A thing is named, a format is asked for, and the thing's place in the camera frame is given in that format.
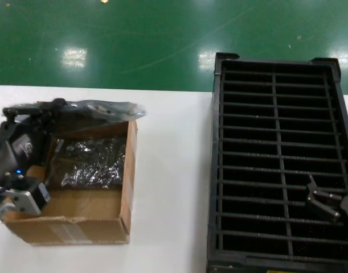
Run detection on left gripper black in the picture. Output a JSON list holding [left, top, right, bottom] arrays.
[[0, 98, 67, 188]]

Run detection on black slotted divider container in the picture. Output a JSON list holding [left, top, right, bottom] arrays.
[[206, 52, 348, 273]]

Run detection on brown cardboard box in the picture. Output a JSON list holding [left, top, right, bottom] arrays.
[[4, 100, 140, 245]]

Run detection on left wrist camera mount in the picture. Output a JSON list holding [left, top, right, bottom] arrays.
[[2, 175, 52, 219]]

